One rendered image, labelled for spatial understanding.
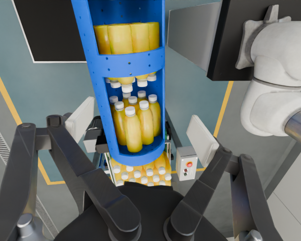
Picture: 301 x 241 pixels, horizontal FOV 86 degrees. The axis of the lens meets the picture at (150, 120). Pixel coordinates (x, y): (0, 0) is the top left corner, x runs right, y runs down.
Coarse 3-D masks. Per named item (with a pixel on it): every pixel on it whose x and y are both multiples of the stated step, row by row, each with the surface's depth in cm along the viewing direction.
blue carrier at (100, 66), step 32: (96, 0) 58; (128, 0) 61; (160, 0) 53; (160, 32) 59; (96, 64) 50; (128, 64) 48; (160, 64) 54; (96, 96) 60; (160, 96) 74; (128, 160) 70
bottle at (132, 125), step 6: (126, 114) 64; (132, 114) 63; (126, 120) 64; (132, 120) 63; (138, 120) 65; (126, 126) 64; (132, 126) 64; (138, 126) 65; (126, 132) 67; (132, 132) 65; (138, 132) 67; (126, 138) 69; (132, 138) 67; (138, 138) 68; (132, 144) 69; (138, 144) 70; (132, 150) 71; (138, 150) 71
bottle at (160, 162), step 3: (162, 153) 104; (162, 156) 101; (156, 159) 100; (159, 159) 99; (162, 159) 99; (156, 162) 98; (159, 162) 97; (162, 162) 97; (165, 162) 99; (156, 165) 98; (159, 165) 96; (162, 165) 96; (165, 165) 98; (159, 168) 96
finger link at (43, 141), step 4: (68, 112) 17; (64, 116) 16; (68, 116) 16; (64, 120) 15; (64, 124) 15; (36, 128) 13; (40, 128) 13; (44, 128) 13; (36, 132) 13; (40, 132) 13; (44, 132) 13; (36, 136) 12; (40, 136) 13; (44, 136) 13; (48, 136) 13; (36, 140) 13; (40, 140) 13; (44, 140) 13; (48, 140) 13; (36, 144) 13; (40, 144) 13; (44, 144) 13; (48, 144) 13; (36, 148) 13; (40, 148) 13; (44, 148) 13; (48, 148) 13
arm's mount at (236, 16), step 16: (224, 0) 61; (240, 0) 58; (256, 0) 58; (272, 0) 59; (288, 0) 59; (224, 16) 62; (240, 16) 60; (256, 16) 61; (224, 32) 63; (240, 32) 63; (224, 48) 66; (224, 64) 69; (224, 80) 73; (240, 80) 74
